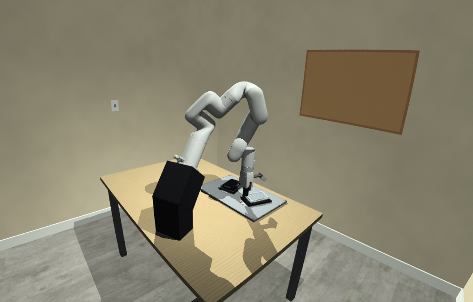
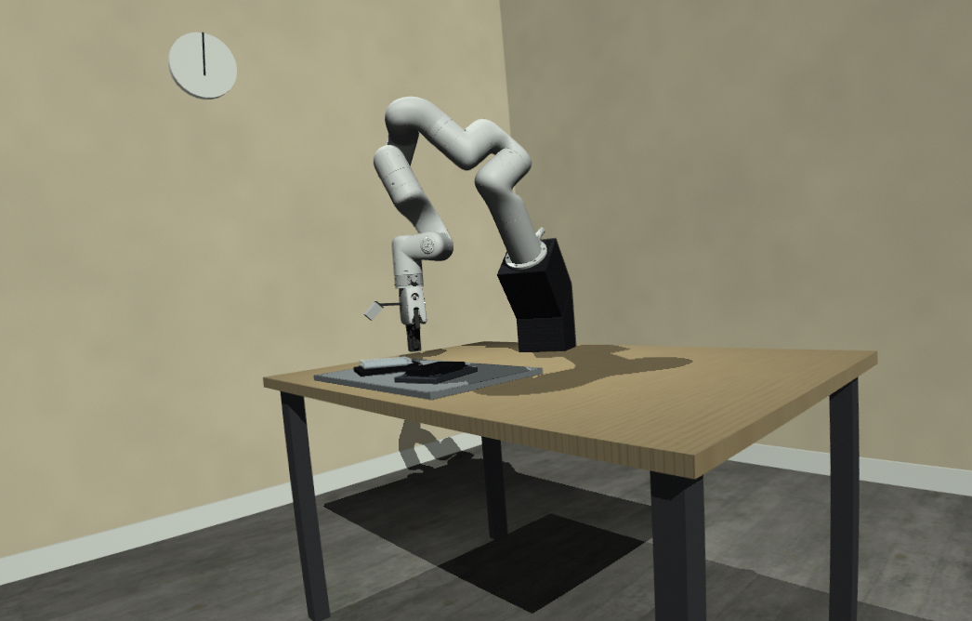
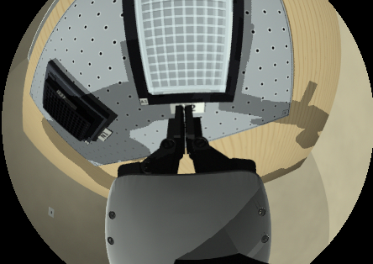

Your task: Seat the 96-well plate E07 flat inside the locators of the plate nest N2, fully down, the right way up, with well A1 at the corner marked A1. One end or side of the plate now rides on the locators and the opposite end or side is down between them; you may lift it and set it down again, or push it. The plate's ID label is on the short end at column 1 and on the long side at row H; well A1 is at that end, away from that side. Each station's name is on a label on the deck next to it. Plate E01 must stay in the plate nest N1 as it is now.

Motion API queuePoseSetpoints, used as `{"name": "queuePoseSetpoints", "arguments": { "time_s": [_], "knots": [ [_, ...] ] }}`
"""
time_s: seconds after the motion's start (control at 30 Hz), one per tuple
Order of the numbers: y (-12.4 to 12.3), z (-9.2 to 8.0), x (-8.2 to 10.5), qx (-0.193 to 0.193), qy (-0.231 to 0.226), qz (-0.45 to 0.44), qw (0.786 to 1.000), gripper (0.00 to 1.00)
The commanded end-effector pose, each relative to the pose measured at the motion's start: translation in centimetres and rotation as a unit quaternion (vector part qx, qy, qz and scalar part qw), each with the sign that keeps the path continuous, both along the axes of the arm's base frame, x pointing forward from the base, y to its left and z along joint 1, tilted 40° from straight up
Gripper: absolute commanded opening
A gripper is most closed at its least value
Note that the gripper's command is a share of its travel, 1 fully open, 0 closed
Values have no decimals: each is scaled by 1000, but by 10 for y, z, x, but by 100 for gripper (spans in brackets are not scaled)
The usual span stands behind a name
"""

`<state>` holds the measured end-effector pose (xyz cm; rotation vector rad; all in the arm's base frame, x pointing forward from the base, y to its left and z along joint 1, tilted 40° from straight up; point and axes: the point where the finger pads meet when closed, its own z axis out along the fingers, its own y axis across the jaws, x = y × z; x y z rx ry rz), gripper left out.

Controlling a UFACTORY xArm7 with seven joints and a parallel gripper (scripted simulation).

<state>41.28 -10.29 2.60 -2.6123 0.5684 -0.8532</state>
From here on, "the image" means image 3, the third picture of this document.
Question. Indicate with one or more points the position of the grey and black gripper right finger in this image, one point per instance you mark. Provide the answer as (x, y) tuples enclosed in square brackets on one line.
[(207, 158)]

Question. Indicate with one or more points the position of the white label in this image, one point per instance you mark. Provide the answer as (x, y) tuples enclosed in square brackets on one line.
[(196, 107), (104, 134)]

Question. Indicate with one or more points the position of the black rectangular frame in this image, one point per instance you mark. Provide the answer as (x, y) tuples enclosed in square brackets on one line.
[(145, 98)]

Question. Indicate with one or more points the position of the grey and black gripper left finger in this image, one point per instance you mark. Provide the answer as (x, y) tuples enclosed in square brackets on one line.
[(171, 150)]

